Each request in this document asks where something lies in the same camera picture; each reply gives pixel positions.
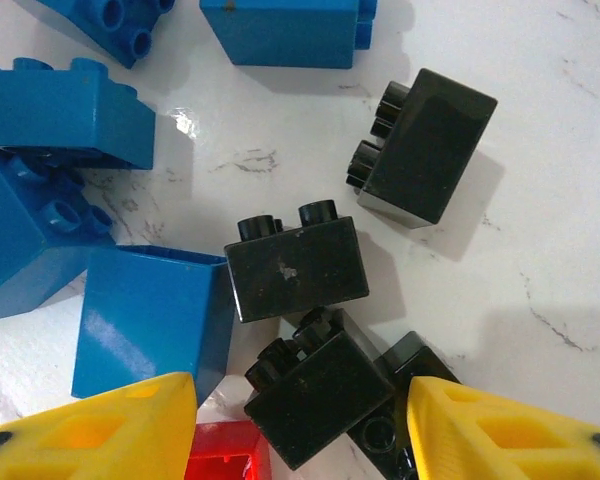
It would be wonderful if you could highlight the blue lego brick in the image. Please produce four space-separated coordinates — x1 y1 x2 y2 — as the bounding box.
32 0 177 70
0 56 157 171
198 0 380 70
0 148 117 325
71 243 237 407

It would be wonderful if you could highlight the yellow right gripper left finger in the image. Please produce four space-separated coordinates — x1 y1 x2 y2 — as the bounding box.
0 371 199 480

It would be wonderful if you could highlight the red translucent lego brick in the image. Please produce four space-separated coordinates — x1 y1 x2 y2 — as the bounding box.
183 419 275 480

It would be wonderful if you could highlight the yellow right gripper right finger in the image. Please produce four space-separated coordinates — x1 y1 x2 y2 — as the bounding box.
405 374 600 480

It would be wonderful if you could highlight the black lego brick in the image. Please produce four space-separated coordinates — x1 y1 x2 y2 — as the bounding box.
345 67 499 231
222 198 371 325
346 330 462 480
243 306 397 472

